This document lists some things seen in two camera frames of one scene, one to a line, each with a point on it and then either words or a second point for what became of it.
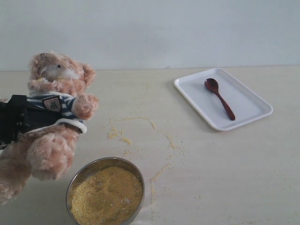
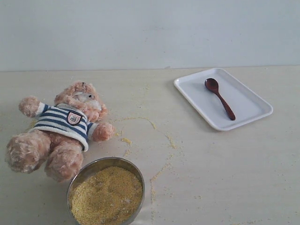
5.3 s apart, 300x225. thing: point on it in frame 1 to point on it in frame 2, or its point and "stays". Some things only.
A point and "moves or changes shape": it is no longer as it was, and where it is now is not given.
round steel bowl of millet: x=108 y=191 stays
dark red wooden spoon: x=212 y=84 stays
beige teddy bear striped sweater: x=61 y=84 moves or changes shape
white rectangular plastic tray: x=245 y=105 stays
